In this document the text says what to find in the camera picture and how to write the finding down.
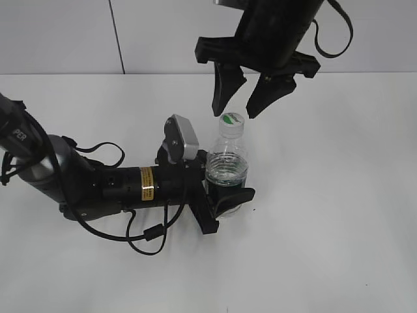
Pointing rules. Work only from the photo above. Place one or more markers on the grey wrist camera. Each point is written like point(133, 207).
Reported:
point(231, 3)
point(180, 140)

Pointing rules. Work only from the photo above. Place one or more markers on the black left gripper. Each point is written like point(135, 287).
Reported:
point(146, 187)

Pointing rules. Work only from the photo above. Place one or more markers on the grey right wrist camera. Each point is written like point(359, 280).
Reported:
point(231, 3)

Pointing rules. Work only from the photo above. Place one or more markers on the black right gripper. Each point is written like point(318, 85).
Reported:
point(265, 41)

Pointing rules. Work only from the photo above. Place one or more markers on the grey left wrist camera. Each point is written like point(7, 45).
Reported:
point(180, 140)

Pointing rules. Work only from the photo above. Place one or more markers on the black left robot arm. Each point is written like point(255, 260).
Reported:
point(87, 189)

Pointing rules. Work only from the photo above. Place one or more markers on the clear green-label water bottle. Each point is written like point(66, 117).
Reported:
point(226, 168)

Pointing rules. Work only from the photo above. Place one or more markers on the white green bottle cap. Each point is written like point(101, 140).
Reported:
point(231, 125)

